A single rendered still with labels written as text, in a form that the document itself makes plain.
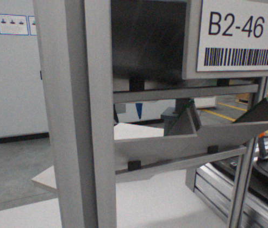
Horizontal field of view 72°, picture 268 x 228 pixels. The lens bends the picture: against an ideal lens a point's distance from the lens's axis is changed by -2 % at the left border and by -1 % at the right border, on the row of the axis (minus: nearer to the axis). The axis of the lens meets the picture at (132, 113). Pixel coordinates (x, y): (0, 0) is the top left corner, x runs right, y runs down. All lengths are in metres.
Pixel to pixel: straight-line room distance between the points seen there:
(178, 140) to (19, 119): 3.26
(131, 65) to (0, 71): 3.17
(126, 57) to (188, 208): 0.52
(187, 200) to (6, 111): 3.08
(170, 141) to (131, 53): 0.11
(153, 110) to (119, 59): 3.60
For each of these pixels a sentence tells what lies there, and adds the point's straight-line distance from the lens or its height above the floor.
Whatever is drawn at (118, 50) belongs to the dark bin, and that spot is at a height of 1.28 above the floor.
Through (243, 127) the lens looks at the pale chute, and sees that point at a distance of 0.31.
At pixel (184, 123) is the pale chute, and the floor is 1.19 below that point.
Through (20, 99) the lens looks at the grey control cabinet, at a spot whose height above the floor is 0.70.
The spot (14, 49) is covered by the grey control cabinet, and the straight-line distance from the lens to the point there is 3.28.
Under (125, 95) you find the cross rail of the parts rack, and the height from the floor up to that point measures 1.23.
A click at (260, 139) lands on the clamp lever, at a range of 0.66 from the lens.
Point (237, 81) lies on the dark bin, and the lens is 0.37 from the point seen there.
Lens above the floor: 1.27
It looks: 16 degrees down
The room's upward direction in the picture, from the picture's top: straight up
